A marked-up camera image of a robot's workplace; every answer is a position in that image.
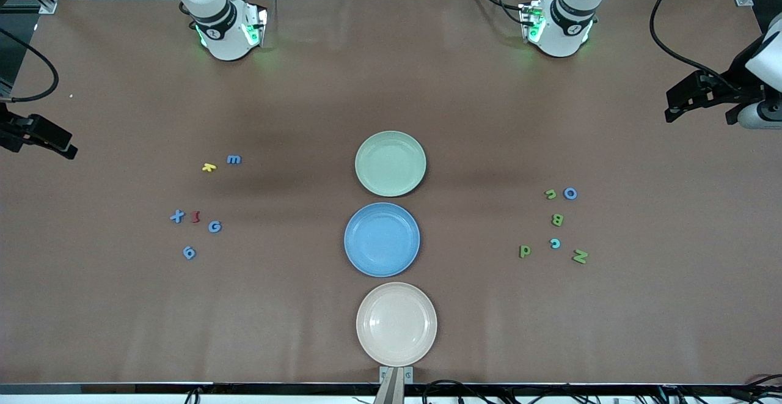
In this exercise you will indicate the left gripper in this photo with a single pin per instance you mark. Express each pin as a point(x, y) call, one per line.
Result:
point(738, 71)

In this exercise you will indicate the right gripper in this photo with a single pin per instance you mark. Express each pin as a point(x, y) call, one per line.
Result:
point(7, 132)

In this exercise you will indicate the blue letter x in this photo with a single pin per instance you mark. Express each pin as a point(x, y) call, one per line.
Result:
point(177, 216)

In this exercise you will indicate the blue number nine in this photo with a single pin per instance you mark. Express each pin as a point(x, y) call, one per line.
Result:
point(189, 250)

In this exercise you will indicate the blue letter G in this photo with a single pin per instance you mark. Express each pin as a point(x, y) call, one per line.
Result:
point(211, 227)

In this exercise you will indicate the blue letter m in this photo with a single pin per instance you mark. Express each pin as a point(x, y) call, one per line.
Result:
point(234, 159)

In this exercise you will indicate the green letter B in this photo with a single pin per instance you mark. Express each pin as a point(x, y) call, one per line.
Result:
point(557, 219)

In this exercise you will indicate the green letter N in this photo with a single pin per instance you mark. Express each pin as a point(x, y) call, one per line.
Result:
point(580, 257)

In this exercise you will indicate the green letter d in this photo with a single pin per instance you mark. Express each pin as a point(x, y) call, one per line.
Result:
point(523, 251)

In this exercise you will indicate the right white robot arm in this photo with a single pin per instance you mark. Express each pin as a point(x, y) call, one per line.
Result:
point(229, 49)

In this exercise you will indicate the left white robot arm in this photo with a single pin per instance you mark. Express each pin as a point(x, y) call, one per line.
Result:
point(559, 43)

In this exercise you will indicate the yellow letter k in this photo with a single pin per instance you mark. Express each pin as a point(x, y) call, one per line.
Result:
point(209, 167)

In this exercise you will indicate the blue letter O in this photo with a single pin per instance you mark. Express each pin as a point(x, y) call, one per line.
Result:
point(565, 194)

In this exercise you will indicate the brown table cover sheet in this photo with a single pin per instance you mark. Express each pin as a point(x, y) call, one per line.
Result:
point(305, 86)

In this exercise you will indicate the green plate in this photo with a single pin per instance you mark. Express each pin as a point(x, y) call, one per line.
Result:
point(390, 164)

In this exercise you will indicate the blue plate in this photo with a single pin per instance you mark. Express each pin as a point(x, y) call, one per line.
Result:
point(382, 239)

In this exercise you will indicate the beige plate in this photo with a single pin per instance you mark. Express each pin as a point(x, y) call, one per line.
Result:
point(396, 324)

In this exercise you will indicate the tan mounting pole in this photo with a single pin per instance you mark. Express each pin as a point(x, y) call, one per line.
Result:
point(391, 392)

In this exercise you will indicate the black table edge rail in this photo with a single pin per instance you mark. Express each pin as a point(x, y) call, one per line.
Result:
point(122, 388)

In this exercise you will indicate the grey metal bracket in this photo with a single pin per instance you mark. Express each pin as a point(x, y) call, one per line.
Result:
point(408, 374)

